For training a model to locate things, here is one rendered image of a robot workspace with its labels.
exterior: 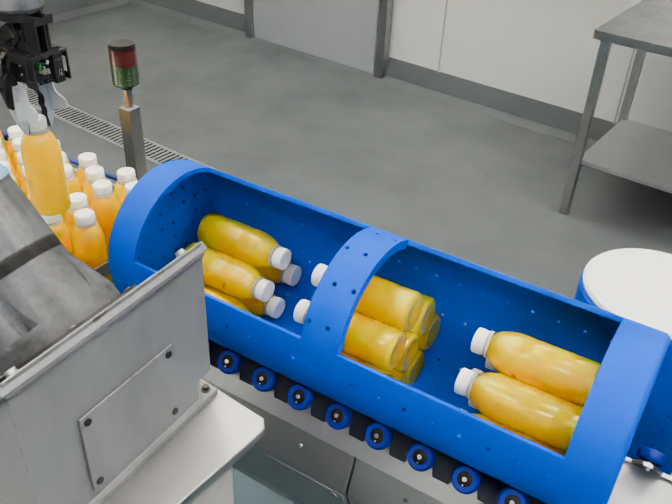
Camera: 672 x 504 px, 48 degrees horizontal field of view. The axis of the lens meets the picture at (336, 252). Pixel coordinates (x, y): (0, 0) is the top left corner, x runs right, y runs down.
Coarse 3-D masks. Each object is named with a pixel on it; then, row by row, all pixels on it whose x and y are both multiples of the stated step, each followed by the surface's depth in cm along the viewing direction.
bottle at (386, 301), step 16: (368, 288) 116; (384, 288) 116; (400, 288) 116; (368, 304) 116; (384, 304) 115; (400, 304) 114; (416, 304) 117; (384, 320) 116; (400, 320) 114; (416, 320) 118
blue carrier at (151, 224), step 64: (192, 192) 142; (256, 192) 138; (128, 256) 126; (320, 256) 140; (384, 256) 112; (448, 256) 116; (256, 320) 115; (320, 320) 110; (448, 320) 130; (512, 320) 123; (576, 320) 116; (320, 384) 115; (384, 384) 106; (448, 384) 127; (640, 384) 93; (448, 448) 106; (512, 448) 98; (576, 448) 94
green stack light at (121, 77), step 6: (114, 72) 177; (120, 72) 176; (126, 72) 176; (132, 72) 178; (138, 72) 180; (114, 78) 178; (120, 78) 177; (126, 78) 177; (132, 78) 178; (138, 78) 180; (114, 84) 179; (120, 84) 178; (126, 84) 178; (132, 84) 179
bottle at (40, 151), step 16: (48, 128) 131; (32, 144) 129; (48, 144) 130; (32, 160) 130; (48, 160) 131; (32, 176) 132; (48, 176) 133; (64, 176) 136; (32, 192) 135; (48, 192) 134; (64, 192) 137; (48, 208) 136; (64, 208) 138
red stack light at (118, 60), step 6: (108, 48) 175; (114, 54) 174; (120, 54) 174; (126, 54) 174; (132, 54) 176; (114, 60) 175; (120, 60) 175; (126, 60) 175; (132, 60) 176; (114, 66) 176; (120, 66) 175; (126, 66) 176; (132, 66) 177
